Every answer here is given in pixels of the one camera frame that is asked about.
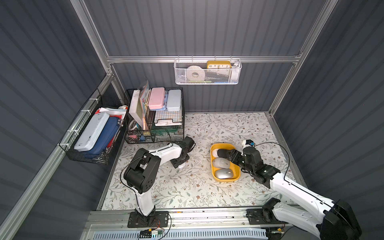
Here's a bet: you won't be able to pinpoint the black mouse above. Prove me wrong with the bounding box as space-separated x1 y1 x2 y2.
216 149 231 159

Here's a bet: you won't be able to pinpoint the white round mouse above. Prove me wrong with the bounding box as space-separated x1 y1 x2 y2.
212 149 219 158

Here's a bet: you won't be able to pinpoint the silver grey mouse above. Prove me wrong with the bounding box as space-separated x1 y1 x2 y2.
215 169 234 180

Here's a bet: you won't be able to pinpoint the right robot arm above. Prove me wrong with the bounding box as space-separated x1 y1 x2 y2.
216 145 362 240

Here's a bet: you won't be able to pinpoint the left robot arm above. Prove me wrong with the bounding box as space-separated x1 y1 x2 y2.
121 137 196 217

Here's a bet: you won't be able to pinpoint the yellow storage box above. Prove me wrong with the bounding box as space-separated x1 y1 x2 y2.
210 143 241 183

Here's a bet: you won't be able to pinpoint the light blue pencil case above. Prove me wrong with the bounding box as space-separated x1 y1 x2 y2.
167 89 182 112

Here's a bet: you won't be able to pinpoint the pink pencil case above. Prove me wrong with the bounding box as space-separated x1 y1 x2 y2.
148 87 165 111

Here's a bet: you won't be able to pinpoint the books in organizer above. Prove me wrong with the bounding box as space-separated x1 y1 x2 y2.
129 80 151 131

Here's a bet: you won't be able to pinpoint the dark blue case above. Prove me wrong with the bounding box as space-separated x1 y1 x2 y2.
83 117 120 159

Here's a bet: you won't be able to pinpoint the white tape roll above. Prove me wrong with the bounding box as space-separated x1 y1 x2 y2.
186 66 206 82

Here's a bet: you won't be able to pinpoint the yellow clock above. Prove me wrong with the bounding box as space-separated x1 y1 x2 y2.
207 60 232 69

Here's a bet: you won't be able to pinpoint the white long case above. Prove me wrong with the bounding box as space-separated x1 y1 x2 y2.
74 112 110 152

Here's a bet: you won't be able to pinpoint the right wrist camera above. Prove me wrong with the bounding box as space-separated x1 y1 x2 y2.
242 140 255 149

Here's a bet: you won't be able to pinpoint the black wire desk organizer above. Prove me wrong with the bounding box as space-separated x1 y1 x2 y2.
125 96 185 144

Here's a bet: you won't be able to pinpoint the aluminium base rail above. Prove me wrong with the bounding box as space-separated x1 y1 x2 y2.
80 206 301 240

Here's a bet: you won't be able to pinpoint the white wire wall basket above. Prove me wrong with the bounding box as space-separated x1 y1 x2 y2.
174 58 243 85

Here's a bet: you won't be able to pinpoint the black wire side basket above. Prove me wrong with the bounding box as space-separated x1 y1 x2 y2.
59 90 129 165

